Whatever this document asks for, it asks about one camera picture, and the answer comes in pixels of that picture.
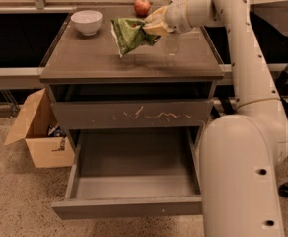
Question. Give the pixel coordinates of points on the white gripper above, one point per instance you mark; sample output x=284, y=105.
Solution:
x=177, y=15

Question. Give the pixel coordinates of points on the green jalapeno chip bag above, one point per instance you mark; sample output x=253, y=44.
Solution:
x=129, y=34

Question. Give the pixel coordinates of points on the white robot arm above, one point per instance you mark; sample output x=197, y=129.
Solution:
x=238, y=153

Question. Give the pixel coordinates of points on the grey drawer cabinet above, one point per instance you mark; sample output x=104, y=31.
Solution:
x=89, y=69

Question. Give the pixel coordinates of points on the scratched grey top drawer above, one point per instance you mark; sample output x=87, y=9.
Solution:
x=132, y=114

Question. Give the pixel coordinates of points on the open grey middle drawer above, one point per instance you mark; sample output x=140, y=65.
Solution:
x=132, y=173

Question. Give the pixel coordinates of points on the red apple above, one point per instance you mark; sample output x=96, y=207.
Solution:
x=142, y=7

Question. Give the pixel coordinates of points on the white ceramic bowl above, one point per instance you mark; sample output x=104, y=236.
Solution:
x=87, y=22

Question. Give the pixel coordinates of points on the black folding side table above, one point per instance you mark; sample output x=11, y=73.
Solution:
x=270, y=24

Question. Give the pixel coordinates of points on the snack bags in box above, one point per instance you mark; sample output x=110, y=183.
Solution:
x=56, y=131

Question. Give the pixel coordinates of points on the open cardboard box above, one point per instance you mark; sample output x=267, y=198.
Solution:
x=32, y=124

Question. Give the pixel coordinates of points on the grey window ledge rail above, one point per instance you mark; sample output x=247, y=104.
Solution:
x=28, y=78

